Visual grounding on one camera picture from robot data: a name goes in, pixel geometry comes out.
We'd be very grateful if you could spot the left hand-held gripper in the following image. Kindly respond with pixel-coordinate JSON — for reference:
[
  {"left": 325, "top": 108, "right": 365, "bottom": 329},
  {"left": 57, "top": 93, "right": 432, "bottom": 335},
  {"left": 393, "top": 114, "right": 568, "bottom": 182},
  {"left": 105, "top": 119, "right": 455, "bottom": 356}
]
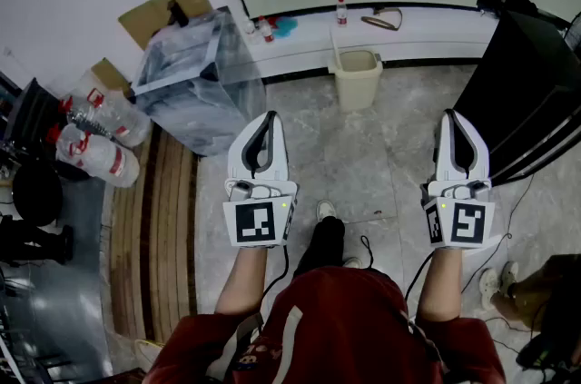
[{"left": 222, "top": 110, "right": 300, "bottom": 249}]

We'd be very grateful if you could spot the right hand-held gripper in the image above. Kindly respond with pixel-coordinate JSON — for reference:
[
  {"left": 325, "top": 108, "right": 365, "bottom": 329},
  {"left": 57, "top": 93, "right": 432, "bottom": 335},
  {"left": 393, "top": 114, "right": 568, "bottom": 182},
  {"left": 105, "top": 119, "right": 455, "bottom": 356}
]
[{"left": 419, "top": 108, "right": 496, "bottom": 250}]

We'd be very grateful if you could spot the beige trash bin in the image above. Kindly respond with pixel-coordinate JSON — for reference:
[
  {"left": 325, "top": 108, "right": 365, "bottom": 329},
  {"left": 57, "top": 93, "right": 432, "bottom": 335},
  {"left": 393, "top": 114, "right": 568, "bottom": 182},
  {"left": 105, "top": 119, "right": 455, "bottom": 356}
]
[{"left": 327, "top": 48, "right": 384, "bottom": 113}]

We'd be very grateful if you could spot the person's left forearm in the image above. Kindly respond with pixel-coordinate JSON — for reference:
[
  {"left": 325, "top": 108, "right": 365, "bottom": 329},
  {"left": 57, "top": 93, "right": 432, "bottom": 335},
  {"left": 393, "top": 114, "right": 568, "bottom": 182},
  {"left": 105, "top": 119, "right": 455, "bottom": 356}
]
[{"left": 213, "top": 244, "right": 270, "bottom": 320}]

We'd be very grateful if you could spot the person's right forearm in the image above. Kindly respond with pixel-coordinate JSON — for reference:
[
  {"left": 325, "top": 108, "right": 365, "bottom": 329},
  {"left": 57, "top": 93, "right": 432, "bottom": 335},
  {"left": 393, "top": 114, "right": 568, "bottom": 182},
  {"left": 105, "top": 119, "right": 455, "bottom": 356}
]
[{"left": 416, "top": 247, "right": 465, "bottom": 323}]

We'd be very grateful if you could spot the black cabinet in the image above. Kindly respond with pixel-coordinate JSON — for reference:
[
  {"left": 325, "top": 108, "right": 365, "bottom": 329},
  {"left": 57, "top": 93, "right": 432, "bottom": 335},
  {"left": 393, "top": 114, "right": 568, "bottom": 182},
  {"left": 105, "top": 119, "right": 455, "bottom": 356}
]
[{"left": 452, "top": 8, "right": 581, "bottom": 189}]

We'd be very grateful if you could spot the person's black trouser leg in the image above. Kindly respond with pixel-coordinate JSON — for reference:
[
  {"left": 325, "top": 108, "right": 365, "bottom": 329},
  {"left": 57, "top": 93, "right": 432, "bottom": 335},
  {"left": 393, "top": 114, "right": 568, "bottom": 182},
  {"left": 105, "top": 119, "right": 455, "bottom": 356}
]
[{"left": 292, "top": 217, "right": 347, "bottom": 280}]

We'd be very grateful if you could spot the clear small bottle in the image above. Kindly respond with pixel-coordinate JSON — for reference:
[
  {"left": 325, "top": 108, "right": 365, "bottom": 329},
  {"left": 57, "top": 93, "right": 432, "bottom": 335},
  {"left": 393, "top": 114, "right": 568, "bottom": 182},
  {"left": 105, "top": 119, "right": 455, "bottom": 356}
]
[{"left": 243, "top": 15, "right": 259, "bottom": 44}]

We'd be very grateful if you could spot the white low ledge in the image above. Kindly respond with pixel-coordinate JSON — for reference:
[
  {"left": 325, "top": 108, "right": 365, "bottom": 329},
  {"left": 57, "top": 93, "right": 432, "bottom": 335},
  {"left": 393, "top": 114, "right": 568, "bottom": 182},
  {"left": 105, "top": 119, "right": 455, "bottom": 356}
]
[{"left": 246, "top": 4, "right": 501, "bottom": 79}]

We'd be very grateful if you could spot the wooden floor board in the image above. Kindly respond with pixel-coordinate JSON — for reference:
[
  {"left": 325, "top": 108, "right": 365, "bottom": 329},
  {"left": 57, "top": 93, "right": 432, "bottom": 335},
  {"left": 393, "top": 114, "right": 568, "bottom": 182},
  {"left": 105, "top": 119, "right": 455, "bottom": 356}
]
[{"left": 109, "top": 123, "right": 200, "bottom": 343}]

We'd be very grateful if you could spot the blue cloth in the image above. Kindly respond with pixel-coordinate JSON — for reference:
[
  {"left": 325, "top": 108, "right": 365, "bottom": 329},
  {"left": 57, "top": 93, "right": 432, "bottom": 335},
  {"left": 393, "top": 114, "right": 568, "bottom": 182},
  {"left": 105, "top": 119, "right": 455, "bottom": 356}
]
[{"left": 271, "top": 15, "right": 300, "bottom": 40}]

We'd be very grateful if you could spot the large clear water jug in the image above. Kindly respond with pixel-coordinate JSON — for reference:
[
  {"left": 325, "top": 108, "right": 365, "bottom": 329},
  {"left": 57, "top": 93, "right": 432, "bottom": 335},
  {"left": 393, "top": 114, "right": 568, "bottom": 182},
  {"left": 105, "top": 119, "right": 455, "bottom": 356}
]
[
  {"left": 44, "top": 123, "right": 142, "bottom": 190},
  {"left": 58, "top": 75, "right": 152, "bottom": 148}
]

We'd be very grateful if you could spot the black bag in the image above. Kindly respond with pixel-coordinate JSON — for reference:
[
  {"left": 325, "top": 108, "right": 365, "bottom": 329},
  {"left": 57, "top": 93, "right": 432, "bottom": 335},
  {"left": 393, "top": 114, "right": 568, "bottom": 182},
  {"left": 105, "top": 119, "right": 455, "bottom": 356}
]
[{"left": 476, "top": 0, "right": 571, "bottom": 27}]

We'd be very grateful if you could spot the small brown cardboard box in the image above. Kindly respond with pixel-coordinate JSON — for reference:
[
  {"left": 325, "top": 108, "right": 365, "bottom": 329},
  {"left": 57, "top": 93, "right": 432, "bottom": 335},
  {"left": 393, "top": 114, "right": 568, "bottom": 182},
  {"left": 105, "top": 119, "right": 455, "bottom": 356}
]
[{"left": 90, "top": 56, "right": 133, "bottom": 101}]

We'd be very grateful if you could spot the large brown cardboard box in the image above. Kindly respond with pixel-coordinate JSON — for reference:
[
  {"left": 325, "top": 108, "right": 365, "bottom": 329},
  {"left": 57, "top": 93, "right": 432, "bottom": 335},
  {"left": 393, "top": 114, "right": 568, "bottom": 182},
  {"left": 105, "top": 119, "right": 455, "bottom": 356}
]
[{"left": 118, "top": 0, "right": 215, "bottom": 52}]

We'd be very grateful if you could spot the person's red shirt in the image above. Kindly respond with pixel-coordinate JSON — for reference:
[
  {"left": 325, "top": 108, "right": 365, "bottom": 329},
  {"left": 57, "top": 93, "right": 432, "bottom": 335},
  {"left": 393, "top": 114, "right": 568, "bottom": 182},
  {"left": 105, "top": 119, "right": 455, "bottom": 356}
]
[{"left": 146, "top": 266, "right": 507, "bottom": 384}]

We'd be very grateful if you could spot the black backpack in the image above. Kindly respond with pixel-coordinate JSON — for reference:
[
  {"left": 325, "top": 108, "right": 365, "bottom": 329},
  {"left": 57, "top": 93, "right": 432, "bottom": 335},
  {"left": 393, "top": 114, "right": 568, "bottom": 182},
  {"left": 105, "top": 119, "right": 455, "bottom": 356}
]
[{"left": 514, "top": 318, "right": 581, "bottom": 377}]

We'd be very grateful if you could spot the black round stool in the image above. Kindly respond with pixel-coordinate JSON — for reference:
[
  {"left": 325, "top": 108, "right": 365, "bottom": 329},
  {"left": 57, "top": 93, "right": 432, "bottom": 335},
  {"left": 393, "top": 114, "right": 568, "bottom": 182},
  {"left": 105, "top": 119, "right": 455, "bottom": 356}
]
[{"left": 12, "top": 161, "right": 64, "bottom": 228}]

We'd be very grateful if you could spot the black equipment rack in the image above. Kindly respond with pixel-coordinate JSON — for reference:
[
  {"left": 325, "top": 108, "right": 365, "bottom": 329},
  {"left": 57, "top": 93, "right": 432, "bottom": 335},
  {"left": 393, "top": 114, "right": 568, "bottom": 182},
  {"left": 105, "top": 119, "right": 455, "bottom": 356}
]
[{"left": 0, "top": 72, "right": 63, "bottom": 156}]

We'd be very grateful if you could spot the grey metal sheet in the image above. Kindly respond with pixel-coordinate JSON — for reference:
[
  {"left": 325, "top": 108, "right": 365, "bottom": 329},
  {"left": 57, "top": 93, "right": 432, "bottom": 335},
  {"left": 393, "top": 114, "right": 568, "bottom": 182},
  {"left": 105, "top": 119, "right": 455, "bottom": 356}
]
[{"left": 0, "top": 266, "right": 114, "bottom": 384}]

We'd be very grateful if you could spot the thin black floor cable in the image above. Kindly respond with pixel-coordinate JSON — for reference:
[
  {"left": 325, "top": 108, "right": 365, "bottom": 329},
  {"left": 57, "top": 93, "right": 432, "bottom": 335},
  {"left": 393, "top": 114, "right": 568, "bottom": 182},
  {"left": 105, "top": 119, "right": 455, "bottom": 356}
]
[{"left": 459, "top": 172, "right": 537, "bottom": 297}]

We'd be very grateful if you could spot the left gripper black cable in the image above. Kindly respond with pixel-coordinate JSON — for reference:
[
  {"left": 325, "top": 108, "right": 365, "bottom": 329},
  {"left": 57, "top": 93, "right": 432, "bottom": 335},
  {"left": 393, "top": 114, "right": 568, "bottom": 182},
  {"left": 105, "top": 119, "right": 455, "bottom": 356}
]
[{"left": 260, "top": 244, "right": 291, "bottom": 300}]

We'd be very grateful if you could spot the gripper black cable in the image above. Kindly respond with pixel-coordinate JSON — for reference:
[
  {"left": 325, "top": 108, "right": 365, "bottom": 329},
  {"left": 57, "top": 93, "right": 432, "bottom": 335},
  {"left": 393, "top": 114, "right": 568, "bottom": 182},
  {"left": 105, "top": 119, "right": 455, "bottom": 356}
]
[
  {"left": 260, "top": 244, "right": 291, "bottom": 300},
  {"left": 403, "top": 249, "right": 438, "bottom": 307}
]

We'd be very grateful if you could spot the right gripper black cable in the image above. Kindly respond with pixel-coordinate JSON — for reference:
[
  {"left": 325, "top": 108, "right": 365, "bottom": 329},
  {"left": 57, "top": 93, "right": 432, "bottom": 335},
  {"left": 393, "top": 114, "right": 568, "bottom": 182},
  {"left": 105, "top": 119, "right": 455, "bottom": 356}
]
[{"left": 403, "top": 249, "right": 438, "bottom": 307}]

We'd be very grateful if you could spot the brown strap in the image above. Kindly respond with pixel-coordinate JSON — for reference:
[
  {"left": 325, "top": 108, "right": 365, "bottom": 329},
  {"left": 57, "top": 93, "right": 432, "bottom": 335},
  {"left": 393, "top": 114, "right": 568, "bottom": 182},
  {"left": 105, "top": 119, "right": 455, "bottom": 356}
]
[{"left": 360, "top": 5, "right": 404, "bottom": 32}]

